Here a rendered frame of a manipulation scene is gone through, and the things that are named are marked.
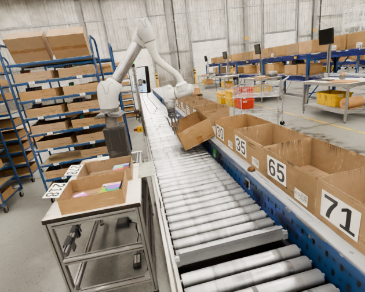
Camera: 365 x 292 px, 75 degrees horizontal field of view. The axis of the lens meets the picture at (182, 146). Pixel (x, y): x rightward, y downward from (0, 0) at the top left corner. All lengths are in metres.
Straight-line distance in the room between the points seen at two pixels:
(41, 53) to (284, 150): 2.82
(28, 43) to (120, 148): 1.73
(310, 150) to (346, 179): 0.42
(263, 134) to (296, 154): 0.39
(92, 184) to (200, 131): 0.93
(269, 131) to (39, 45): 2.64
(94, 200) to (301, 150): 1.22
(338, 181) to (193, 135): 1.21
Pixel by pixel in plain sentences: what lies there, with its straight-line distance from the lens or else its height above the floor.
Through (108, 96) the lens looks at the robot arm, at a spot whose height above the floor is 1.34.
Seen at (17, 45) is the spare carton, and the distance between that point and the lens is 3.36.
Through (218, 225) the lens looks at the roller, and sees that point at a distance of 1.24.
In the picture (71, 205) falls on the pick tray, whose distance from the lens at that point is 1.58.
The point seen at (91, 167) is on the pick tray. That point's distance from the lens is 2.10.
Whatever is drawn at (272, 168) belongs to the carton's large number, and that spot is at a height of 0.97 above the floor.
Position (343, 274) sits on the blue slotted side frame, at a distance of 1.05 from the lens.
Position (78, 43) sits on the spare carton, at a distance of 3.20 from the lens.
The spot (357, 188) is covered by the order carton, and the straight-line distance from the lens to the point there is 1.17.
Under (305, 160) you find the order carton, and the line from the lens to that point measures 1.49.
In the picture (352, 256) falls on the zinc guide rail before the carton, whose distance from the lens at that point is 0.95.
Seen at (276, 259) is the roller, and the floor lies 0.73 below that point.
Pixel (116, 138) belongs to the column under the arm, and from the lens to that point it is 2.10.
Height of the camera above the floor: 1.50
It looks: 19 degrees down
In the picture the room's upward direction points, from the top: 7 degrees counter-clockwise
